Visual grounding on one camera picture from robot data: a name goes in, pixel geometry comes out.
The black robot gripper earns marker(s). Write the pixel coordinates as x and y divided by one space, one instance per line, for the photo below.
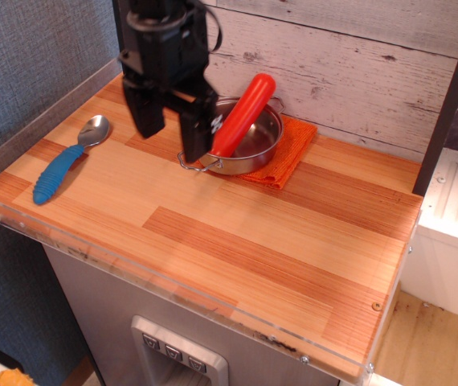
170 54

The red plastic sausage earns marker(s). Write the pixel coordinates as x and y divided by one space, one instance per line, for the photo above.
245 112

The stainless steel pot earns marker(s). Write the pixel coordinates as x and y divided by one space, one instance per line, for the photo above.
255 151

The orange woven cloth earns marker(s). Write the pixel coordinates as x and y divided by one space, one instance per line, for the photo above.
295 141

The clear acrylic edge guard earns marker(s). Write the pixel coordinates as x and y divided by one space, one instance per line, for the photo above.
311 276

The grey toy fridge cabinet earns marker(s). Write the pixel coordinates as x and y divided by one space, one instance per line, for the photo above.
104 307

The silver dispenser button panel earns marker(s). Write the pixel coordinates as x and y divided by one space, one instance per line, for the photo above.
177 356

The yellow object at corner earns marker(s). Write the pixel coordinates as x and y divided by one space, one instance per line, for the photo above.
14 377

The white toy sink unit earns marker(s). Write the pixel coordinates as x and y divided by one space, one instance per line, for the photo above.
450 229

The blue handled metal spoon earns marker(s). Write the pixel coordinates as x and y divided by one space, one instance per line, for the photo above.
93 133

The dark left upright post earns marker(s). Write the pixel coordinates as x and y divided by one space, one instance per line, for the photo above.
120 11

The dark upright post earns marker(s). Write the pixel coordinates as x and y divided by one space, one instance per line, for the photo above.
438 137
120 11

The dark right upright post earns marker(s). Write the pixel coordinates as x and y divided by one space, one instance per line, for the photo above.
438 137

